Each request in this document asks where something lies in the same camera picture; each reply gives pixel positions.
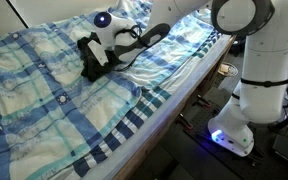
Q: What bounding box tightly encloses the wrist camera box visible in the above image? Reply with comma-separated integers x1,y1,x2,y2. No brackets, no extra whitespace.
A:
86,39,110,67

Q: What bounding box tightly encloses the teal white striped sheet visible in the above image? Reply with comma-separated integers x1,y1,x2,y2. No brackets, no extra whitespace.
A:
71,27,224,180

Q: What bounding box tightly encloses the red handled clamp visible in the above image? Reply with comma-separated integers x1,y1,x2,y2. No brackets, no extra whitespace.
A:
177,112,196,132
195,94,213,110

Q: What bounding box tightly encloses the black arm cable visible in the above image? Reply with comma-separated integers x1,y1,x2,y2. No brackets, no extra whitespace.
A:
113,22,172,73

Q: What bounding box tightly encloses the wooden bed frame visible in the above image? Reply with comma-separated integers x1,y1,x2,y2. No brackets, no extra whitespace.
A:
113,34,237,180

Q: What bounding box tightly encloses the white mattress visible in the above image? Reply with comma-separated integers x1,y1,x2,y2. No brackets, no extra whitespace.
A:
83,32,234,180

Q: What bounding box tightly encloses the round tan floor object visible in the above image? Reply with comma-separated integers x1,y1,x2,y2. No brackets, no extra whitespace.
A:
217,61,239,78

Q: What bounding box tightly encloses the black tripod leg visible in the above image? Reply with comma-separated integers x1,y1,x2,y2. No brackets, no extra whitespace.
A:
267,105,288,133

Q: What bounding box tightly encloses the black dress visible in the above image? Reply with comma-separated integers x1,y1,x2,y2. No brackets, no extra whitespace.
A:
76,31,123,83

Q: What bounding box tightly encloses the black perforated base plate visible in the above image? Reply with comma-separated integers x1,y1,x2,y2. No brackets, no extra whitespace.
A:
182,85,288,180

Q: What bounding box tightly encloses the blue plaid duvet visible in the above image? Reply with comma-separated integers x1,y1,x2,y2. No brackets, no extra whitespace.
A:
0,0,216,180

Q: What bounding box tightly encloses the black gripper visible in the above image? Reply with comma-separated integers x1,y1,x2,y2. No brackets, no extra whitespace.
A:
83,45,101,69

